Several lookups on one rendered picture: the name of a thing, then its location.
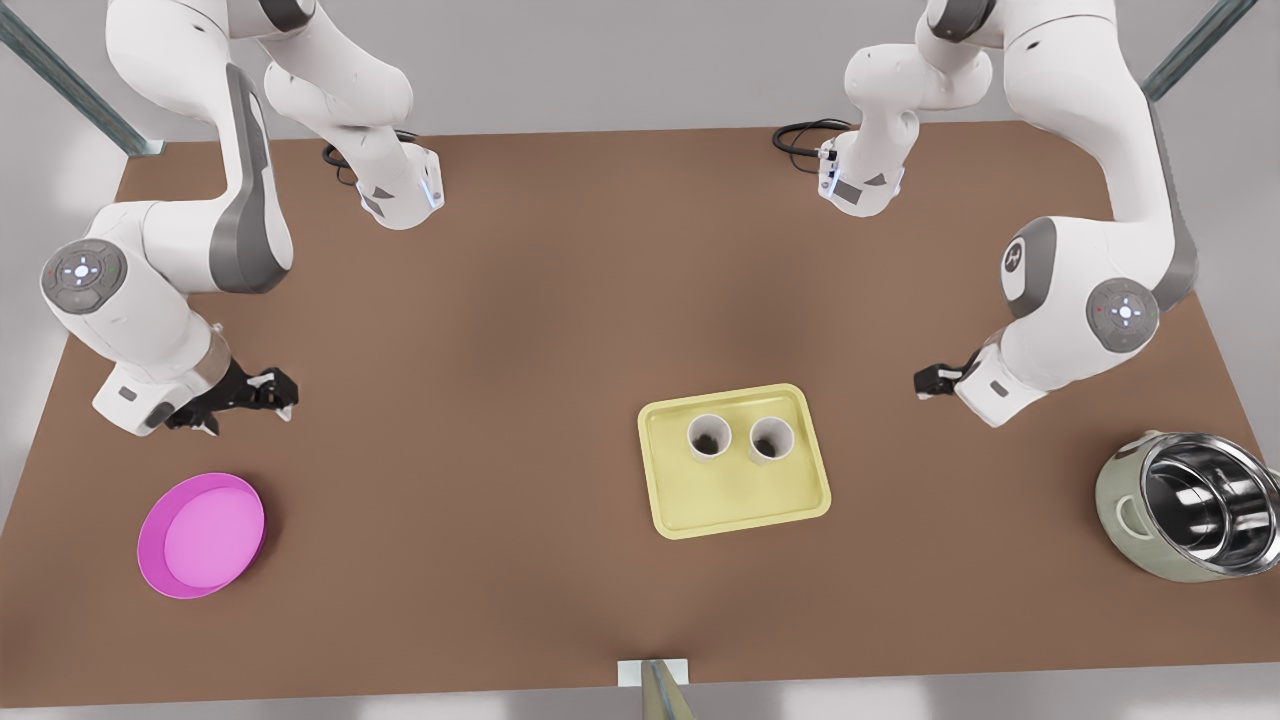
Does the white IKEA cup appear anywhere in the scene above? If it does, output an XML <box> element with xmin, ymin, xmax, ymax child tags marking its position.
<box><xmin>748</xmin><ymin>416</ymin><xmax>796</xmax><ymax>467</ymax></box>
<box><xmin>686</xmin><ymin>414</ymin><xmax>733</xmax><ymax>463</ymax></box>

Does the yellow rectangular tray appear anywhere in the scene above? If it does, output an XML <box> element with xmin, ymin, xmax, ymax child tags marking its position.
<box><xmin>637</xmin><ymin>383</ymin><xmax>833</xmax><ymax>541</ymax></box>

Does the pink round plate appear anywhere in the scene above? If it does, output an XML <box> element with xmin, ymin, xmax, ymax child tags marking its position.
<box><xmin>137</xmin><ymin>473</ymin><xmax>267</xmax><ymax>601</ymax></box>

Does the green pot with steel interior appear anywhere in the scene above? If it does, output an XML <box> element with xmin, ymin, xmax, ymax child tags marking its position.
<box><xmin>1094</xmin><ymin>430</ymin><xmax>1280</xmax><ymax>584</ymax></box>

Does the black cable loop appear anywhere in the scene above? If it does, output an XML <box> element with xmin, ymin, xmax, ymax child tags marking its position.
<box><xmin>772</xmin><ymin>119</ymin><xmax>857</xmax><ymax>177</ymax></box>
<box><xmin>321</xmin><ymin>130</ymin><xmax>421</xmax><ymax>185</ymax></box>

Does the silver frame post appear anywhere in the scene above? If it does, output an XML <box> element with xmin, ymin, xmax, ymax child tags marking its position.
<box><xmin>0</xmin><ymin>8</ymin><xmax>164</xmax><ymax>158</ymax></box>
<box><xmin>617</xmin><ymin>658</ymin><xmax>693</xmax><ymax>720</ymax></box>
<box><xmin>1141</xmin><ymin>0</ymin><xmax>1259</xmax><ymax>102</ymax></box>

